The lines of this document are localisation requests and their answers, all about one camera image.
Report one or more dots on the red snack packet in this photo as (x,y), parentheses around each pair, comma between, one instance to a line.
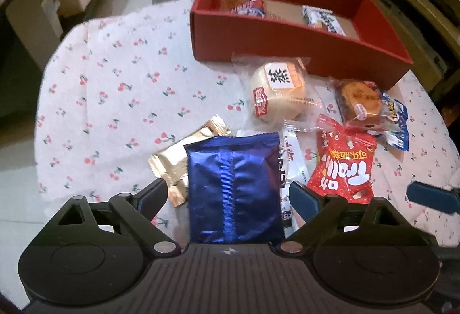
(345,166)

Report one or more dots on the gold foil packet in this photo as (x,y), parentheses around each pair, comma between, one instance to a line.
(176,163)

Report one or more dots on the orange and blue snack packet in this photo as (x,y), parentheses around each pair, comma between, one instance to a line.
(239,2)

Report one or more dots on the white packet with chestnut picture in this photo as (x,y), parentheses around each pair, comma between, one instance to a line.
(289,163)

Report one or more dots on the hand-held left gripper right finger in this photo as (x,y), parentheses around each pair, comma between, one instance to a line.
(303,199)

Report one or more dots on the cherry print tablecloth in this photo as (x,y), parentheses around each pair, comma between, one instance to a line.
(125,65)

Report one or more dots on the steamed cake packet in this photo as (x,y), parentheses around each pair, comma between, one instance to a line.
(280,91)

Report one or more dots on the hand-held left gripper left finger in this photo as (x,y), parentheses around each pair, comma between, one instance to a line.
(155,197)

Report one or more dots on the blue foil packet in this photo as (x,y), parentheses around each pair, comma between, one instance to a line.
(233,188)

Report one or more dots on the white and blue snack packet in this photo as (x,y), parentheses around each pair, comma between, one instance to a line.
(325,19)

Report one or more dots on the blue printed snack packet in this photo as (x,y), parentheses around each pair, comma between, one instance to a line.
(397,119)

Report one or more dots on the brown cake clear packet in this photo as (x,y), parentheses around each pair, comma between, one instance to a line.
(359,101)

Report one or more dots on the red cardboard box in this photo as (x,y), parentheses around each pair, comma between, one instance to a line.
(251,37)

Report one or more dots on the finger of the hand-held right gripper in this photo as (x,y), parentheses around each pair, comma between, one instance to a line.
(431,197)

